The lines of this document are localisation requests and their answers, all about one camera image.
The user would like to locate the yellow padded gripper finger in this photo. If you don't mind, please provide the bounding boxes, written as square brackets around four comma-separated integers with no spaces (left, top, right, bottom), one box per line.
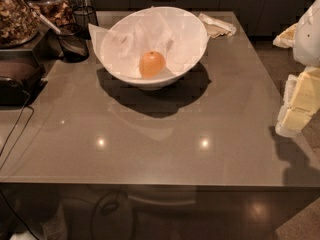
[275,67,320,138]

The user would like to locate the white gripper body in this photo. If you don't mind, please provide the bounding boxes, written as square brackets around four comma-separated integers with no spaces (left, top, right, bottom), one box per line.
[273,0,320,67]

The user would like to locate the orange fruit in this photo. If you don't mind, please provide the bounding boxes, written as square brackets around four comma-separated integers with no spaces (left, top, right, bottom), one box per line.
[139,51,166,78]

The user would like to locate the white ceramic bowl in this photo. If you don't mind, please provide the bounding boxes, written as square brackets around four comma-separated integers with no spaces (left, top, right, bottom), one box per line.
[99,6,210,92]

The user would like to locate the crumpled beige napkin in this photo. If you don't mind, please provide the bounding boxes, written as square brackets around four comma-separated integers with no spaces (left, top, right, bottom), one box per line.
[198,13,237,38]

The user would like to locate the black mesh pen holder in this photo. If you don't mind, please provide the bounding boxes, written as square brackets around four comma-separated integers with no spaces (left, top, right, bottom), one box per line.
[72,5,98,40]

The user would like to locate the black mesh cup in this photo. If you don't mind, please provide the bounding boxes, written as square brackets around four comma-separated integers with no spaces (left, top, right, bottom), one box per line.
[57,23,89,63]

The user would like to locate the black box appliance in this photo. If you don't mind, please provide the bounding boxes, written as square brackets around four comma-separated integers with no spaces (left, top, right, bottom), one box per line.
[0,57,46,107]

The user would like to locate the glass jar of snacks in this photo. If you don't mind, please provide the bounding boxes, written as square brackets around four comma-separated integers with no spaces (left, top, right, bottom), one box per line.
[0,0,38,49]

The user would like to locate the white utensil handle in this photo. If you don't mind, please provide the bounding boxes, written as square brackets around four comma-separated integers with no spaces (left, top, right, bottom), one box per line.
[22,0,62,34]

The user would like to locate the black cable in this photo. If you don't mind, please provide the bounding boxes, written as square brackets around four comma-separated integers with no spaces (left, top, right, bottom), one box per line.
[0,89,36,172]

